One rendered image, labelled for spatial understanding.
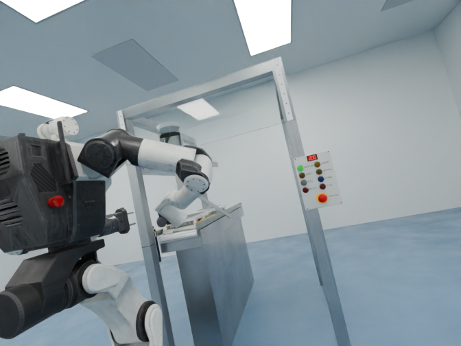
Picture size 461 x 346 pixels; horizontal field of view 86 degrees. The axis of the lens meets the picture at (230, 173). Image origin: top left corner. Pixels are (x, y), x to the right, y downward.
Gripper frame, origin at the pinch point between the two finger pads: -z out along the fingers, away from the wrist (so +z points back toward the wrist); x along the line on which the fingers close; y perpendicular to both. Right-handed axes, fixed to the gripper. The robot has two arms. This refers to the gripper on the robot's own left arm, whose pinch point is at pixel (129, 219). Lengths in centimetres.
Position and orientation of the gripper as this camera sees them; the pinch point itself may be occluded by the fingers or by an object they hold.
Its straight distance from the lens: 133.4
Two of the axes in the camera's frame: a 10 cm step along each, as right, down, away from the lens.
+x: 2.1, 9.7, -0.7
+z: -3.6, 0.2, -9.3
